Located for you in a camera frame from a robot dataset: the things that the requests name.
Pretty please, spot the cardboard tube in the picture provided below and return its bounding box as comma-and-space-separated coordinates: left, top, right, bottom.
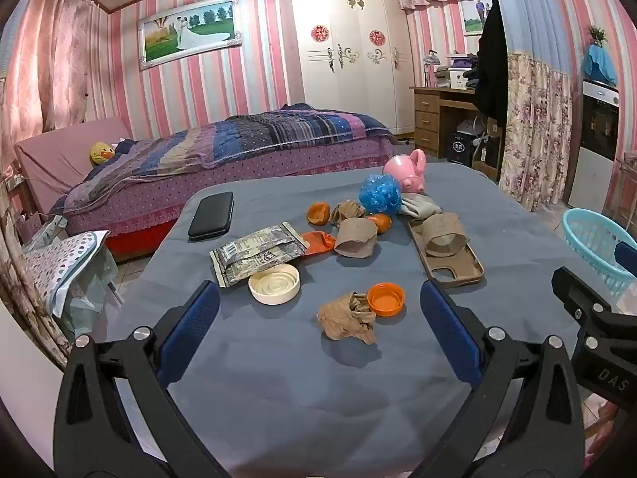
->
422, 212, 471, 258
334, 217, 379, 258

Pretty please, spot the wooden desk with drawers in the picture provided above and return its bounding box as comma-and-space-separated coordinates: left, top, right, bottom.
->
409, 84, 503, 160

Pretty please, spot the white wardrobe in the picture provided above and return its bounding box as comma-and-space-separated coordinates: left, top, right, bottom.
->
279, 0, 416, 135

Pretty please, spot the black zip case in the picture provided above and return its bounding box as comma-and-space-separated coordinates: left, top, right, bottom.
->
188, 191, 234, 242

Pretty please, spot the polka dot bag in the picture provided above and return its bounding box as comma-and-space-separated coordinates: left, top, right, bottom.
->
22, 230, 111, 317

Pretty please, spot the black coat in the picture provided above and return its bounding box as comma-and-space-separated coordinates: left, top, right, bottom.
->
473, 0, 509, 120

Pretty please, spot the grey sock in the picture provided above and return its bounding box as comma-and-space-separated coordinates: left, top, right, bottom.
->
397, 193, 444, 220

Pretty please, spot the yellow duck plush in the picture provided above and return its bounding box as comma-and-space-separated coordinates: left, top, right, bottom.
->
90, 141, 116, 167

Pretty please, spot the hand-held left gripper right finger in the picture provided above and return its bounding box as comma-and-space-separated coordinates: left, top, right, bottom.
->
419, 280, 585, 478

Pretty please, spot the orange plastic bag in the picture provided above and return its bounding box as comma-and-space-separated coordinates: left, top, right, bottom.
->
299, 230, 339, 257

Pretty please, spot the brown paper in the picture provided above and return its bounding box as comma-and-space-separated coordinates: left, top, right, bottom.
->
317, 291, 379, 345

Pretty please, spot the green plastic bag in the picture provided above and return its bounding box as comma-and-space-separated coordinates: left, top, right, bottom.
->
60, 246, 120, 339

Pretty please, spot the pink piggy bank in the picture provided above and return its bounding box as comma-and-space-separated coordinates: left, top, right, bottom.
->
382, 148, 429, 194

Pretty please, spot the blue and floral curtain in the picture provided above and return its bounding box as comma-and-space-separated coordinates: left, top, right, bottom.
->
490, 0, 573, 212

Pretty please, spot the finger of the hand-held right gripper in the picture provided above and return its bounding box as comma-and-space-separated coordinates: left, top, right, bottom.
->
551, 266, 617, 327
614, 241, 637, 278

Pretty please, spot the small framed photo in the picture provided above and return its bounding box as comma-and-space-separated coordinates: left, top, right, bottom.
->
460, 0, 496, 35

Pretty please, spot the white box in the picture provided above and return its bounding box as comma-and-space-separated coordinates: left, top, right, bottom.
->
445, 67, 473, 91

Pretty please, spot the black box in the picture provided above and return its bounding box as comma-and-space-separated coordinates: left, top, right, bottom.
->
450, 132, 473, 165

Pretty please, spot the pink patterned curtain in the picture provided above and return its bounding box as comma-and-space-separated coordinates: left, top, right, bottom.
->
0, 0, 107, 160

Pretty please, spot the striped patchwork blanket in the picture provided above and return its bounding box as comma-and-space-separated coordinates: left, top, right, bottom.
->
50, 104, 394, 215

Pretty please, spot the desk lamp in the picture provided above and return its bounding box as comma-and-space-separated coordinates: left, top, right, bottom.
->
422, 49, 441, 88

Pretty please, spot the blue cloth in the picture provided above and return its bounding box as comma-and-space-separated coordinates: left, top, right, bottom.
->
583, 45, 620, 85

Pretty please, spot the white glass-door cabinet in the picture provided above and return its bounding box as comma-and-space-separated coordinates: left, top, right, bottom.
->
567, 77, 623, 212

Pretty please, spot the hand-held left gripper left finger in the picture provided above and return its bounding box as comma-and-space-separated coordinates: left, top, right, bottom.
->
54, 280, 221, 478

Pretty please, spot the teal plastic basket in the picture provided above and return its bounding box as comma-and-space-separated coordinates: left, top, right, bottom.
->
562, 208, 637, 300

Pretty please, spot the blue mesh ball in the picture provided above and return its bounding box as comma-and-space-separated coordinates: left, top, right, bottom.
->
359, 173, 403, 216

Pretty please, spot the orange plastic lid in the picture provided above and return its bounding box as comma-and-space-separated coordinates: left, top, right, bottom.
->
367, 282, 406, 317

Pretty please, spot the camouflage foil packet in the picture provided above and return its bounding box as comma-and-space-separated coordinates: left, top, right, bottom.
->
209, 222, 310, 288

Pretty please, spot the brown stocking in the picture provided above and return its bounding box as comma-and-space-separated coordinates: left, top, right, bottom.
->
329, 199, 369, 225

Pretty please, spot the brown floral cloth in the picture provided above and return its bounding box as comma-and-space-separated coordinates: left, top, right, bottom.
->
0, 204, 70, 369

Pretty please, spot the white plastic lid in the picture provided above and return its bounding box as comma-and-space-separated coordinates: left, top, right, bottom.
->
248, 263, 301, 306

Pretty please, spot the framed wedding photo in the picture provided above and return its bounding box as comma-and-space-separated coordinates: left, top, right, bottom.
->
138, 0, 243, 71

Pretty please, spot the pink bed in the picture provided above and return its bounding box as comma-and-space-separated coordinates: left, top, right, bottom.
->
15, 104, 399, 260

